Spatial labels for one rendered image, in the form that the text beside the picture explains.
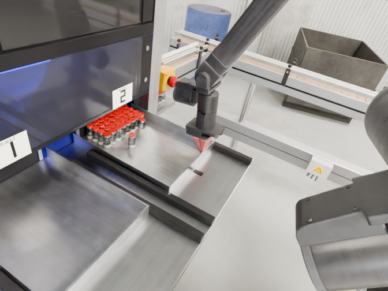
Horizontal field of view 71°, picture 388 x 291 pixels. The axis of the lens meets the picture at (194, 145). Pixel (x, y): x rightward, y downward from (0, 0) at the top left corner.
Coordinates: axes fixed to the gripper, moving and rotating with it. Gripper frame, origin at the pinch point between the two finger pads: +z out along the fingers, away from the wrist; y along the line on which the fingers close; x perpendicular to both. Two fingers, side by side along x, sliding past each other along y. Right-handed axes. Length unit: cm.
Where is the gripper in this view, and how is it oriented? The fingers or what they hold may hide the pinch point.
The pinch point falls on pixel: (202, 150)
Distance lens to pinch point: 85.2
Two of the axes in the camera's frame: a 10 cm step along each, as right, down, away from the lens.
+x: -4.8, 4.6, -7.5
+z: -0.6, 8.3, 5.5
